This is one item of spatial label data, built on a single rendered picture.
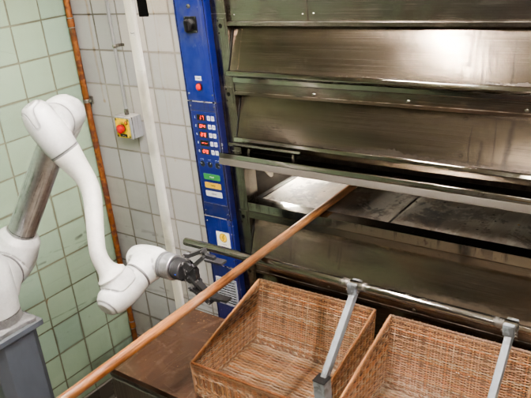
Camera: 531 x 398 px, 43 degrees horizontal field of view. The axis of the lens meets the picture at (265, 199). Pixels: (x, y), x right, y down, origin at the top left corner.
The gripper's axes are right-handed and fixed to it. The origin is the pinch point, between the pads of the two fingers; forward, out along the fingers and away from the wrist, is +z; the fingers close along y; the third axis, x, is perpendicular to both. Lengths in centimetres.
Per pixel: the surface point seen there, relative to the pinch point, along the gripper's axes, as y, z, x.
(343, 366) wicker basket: 42, 25, -28
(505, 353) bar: 9, 84, -14
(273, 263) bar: 2.1, 5.1, -19.8
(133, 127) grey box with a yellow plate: -27, -89, -53
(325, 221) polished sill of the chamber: 3, 4, -57
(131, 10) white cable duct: -76, -82, -56
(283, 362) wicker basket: 60, -10, -39
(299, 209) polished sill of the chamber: 1, -10, -59
